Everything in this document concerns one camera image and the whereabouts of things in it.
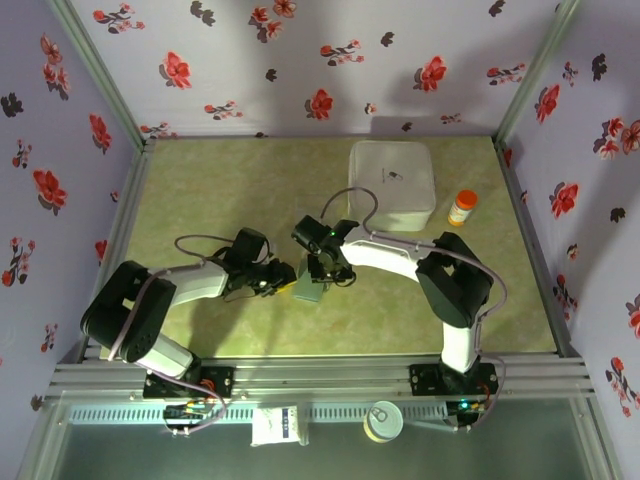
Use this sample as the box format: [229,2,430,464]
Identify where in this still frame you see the grey left arm cable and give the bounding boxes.
[107,233,236,436]

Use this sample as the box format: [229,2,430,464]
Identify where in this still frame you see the grey right arm cable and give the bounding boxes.
[319,187,509,432]

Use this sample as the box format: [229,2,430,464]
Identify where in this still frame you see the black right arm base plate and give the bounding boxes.
[408,363,499,399]

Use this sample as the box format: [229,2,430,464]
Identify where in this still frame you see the orange pill bottle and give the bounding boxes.
[447,188,479,229]

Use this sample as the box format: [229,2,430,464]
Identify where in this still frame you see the wide aluminium base rail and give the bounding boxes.
[43,353,597,401]

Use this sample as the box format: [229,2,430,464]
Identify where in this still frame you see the aluminium corner post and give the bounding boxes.
[492,0,581,146]
[47,0,156,151]

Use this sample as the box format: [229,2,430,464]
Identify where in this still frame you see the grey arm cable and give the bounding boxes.
[319,187,509,432]
[107,233,236,436]

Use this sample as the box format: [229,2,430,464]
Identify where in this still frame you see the white square container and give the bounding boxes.
[347,140,436,232]

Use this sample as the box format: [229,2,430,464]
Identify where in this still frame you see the white paper packet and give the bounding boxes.
[249,405,301,448]

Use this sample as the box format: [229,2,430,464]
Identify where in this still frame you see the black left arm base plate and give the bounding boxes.
[143,366,236,400]

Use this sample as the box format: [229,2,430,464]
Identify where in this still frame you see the tin can with pull tab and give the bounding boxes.
[362,399,405,444]

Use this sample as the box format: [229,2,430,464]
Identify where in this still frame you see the grey slotted cable duct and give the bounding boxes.
[67,402,451,426]

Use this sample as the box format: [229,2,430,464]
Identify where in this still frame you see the aluminium side rail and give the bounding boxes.
[492,137,584,359]
[74,139,157,364]

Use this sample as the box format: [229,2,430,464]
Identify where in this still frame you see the grey-green card holder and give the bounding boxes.
[292,264,327,304]

